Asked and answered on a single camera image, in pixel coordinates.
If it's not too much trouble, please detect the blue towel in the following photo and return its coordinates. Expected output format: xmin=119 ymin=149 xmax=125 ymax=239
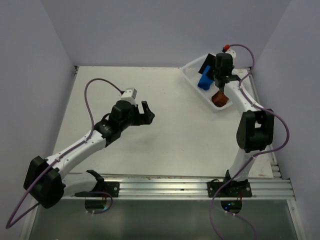
xmin=197 ymin=67 xmax=214 ymax=91

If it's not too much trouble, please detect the white plastic basket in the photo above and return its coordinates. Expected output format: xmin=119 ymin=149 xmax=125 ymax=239
xmin=181 ymin=53 xmax=251 ymax=112

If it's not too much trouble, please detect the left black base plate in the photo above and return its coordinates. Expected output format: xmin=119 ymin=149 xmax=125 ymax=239
xmin=74 ymin=174 xmax=120 ymax=198

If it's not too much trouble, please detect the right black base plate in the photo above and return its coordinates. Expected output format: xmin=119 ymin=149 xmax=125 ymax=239
xmin=206 ymin=179 xmax=253 ymax=198

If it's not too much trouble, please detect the brown orange towel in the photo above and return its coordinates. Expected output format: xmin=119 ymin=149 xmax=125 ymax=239
xmin=211 ymin=91 xmax=229 ymax=108

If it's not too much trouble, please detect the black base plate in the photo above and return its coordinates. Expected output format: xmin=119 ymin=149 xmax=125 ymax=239
xmin=74 ymin=174 xmax=120 ymax=198
xmin=206 ymin=179 xmax=253 ymax=198

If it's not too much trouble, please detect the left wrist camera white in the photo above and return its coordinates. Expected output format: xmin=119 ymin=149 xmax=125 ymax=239
xmin=120 ymin=87 xmax=137 ymax=106

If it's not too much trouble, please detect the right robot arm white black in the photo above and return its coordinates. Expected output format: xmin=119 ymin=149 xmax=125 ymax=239
xmin=198 ymin=53 xmax=274 ymax=197

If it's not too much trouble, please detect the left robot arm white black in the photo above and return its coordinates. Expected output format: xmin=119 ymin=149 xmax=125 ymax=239
xmin=23 ymin=100 xmax=155 ymax=209

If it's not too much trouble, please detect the aluminium front rail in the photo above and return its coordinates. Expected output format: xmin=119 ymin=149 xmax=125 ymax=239
xmin=102 ymin=174 xmax=295 ymax=201

